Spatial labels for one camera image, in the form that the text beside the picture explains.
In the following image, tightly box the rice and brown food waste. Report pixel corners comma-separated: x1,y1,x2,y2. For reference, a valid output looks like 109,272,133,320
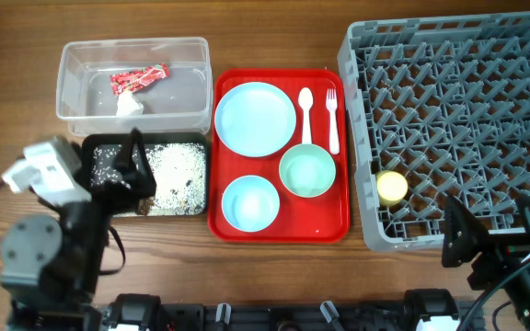
90,143,207,217

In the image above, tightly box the white napkin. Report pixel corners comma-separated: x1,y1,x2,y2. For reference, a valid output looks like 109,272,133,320
116,90,144,117

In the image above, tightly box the red snack wrapper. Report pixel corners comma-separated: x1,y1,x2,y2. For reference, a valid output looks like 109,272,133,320
110,63,169,97

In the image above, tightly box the yellow plastic cup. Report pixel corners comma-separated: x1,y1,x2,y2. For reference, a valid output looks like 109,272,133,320
375,170,409,207

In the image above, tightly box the small light blue bowl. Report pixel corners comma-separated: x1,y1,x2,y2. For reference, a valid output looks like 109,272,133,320
221,175,281,233

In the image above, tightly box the large light blue plate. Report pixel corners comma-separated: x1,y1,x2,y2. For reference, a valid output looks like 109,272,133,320
214,82,297,157

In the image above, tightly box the mint green bowl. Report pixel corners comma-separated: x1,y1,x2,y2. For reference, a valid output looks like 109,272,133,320
279,143,337,199

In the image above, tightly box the white plastic spoon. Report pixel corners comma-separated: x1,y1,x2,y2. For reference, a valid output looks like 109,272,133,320
298,87,314,143

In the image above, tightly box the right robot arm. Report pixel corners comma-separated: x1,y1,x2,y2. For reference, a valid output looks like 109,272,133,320
442,195,530,330

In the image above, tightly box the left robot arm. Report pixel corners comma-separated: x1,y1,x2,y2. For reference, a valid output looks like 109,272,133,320
0,130,156,330

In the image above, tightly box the grey dishwasher rack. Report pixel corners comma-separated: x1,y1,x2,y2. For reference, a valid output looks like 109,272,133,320
338,12,530,251

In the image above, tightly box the black plastic tray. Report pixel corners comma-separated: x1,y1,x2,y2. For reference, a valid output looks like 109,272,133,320
81,132,209,207

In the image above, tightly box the clear plastic bin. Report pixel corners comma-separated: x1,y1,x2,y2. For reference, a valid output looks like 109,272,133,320
56,37,213,136

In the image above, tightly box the red serving tray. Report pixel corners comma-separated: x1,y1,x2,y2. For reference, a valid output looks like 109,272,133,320
208,69,351,244

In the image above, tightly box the white plastic fork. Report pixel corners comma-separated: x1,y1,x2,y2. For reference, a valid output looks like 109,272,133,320
326,88,340,154

